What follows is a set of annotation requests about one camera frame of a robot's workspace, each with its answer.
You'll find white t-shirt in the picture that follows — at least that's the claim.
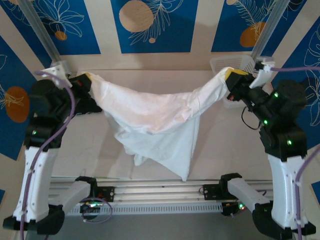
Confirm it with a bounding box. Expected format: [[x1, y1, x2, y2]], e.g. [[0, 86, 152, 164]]
[[88, 66, 235, 183]]

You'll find white plastic mesh basket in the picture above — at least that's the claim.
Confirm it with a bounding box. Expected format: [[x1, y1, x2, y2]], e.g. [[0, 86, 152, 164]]
[[209, 56, 275, 110]]

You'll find small controller circuit board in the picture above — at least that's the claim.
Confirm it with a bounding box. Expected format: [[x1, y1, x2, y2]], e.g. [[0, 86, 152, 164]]
[[79, 199, 106, 214], [221, 201, 250, 217]]

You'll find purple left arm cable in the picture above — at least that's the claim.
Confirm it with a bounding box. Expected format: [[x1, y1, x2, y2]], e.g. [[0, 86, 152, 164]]
[[18, 70, 113, 240]]

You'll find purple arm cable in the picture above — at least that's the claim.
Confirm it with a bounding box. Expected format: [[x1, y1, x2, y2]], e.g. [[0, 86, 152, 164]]
[[18, 70, 113, 240], [257, 65, 320, 240]]

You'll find thin black gripper wire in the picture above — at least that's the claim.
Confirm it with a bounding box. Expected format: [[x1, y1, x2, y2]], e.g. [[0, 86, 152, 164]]
[[241, 107, 261, 131]]

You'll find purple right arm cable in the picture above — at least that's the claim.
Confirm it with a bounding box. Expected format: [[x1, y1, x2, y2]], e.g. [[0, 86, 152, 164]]
[[257, 65, 320, 240]]

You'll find aluminium frame post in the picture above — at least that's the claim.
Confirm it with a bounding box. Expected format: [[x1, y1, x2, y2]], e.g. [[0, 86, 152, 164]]
[[14, 0, 62, 66], [251, 0, 287, 61]]

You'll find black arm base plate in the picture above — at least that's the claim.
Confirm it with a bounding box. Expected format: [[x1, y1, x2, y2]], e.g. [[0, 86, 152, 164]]
[[96, 186, 116, 203], [202, 183, 224, 201]]

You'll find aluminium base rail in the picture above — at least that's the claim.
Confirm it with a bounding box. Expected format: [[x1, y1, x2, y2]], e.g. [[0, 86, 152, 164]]
[[49, 176, 276, 208]]

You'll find grey slotted cable duct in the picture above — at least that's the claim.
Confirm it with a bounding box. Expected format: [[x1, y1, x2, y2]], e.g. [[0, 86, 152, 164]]
[[66, 202, 223, 216]]

